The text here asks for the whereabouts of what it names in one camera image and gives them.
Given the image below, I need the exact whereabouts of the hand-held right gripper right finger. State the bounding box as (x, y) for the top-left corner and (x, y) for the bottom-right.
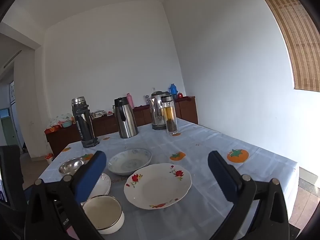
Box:
(207, 151), (290, 240)

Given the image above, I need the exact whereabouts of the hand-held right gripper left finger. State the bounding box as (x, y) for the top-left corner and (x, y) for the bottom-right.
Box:
(24, 151), (107, 240)

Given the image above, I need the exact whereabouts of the white plate with pink flowers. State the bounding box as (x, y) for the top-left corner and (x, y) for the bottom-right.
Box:
(86, 172), (111, 200)

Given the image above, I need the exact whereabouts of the stainless steel bowl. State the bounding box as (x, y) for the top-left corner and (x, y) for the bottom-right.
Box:
(58, 157), (86, 176)

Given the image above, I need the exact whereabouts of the white enamel bowl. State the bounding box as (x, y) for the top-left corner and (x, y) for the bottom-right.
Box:
(82, 195), (125, 235)

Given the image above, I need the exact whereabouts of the white plate with blue pattern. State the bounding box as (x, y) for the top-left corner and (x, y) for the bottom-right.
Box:
(107, 148), (152, 176)

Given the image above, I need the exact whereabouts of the white plate with red flowers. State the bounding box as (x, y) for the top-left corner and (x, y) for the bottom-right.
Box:
(124, 163), (192, 210)

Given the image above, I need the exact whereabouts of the dark grey thermos flask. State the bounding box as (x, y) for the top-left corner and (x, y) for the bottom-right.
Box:
(72, 96), (100, 148)

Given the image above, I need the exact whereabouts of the dark wooden sideboard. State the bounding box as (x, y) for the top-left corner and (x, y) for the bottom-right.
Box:
(45, 96), (198, 157)

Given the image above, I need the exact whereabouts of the steel vacuum jug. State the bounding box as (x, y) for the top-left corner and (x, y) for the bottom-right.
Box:
(114, 97), (139, 139)

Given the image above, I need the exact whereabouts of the white patterned food cover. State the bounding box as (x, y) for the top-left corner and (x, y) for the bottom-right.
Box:
(50, 113), (74, 128)

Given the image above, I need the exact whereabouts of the black chair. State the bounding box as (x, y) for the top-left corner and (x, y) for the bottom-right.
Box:
(0, 145), (27, 240)

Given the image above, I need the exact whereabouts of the glass tea bottle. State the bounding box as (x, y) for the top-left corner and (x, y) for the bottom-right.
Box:
(161, 95), (178, 135)

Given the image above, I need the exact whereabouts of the steel electric kettle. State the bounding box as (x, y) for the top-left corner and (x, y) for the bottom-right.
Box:
(147, 91), (168, 130)

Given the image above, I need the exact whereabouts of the green door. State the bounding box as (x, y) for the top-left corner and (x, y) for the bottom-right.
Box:
(0, 117), (18, 147)

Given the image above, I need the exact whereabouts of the fluorescent tube light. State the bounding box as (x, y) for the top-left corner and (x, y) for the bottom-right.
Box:
(3, 50), (22, 68)

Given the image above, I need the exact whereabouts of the bamboo window blind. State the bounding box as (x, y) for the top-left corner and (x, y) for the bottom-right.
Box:
(250, 0), (320, 92)

